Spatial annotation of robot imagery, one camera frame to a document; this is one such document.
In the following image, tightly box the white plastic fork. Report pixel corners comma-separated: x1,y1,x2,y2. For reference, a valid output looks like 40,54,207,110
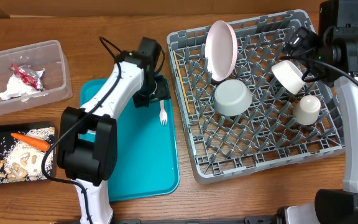
159,100,168,126

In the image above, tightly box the wooden chopstick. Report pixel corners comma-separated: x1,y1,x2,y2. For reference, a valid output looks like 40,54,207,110
173,52,190,114

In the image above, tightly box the white ceramic bowl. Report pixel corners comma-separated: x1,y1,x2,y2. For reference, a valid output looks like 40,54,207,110
272,60,305,95

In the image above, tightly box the white paper cup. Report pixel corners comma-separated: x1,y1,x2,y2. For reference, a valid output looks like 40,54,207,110
293,95,321,125

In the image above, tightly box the grey bowl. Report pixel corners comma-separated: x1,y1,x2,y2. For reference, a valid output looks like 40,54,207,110
214,80,252,116

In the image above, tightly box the white round plate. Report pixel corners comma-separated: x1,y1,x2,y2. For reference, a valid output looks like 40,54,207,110
204,21,238,82

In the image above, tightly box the red foil wrapper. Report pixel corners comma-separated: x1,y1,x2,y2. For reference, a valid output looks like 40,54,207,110
10,63,45,91

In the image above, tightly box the orange carrot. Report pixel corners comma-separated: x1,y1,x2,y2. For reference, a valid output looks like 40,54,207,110
11,133,50,151

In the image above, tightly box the white napkin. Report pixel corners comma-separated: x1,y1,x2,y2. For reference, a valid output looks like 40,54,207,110
0,68,45,101

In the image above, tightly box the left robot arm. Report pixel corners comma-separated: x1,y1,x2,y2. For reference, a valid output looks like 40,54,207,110
51,37,170,223

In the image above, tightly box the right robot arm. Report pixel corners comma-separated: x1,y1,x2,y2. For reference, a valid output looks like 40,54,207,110
272,1,358,223

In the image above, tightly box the grey dishwasher rack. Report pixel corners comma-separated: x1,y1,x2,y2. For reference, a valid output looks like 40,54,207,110
167,9,345,184

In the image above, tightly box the black waste tray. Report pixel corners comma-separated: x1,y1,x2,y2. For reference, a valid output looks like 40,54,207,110
0,121,55,184

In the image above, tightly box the teal plastic tray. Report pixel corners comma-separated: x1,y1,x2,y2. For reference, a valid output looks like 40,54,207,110
79,74,180,203

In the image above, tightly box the rice and peanut shells pile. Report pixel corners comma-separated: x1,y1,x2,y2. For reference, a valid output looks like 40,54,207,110
0,126,55,184

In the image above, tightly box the clear plastic bin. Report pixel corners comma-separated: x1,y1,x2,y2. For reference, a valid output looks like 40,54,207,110
0,40,73,115

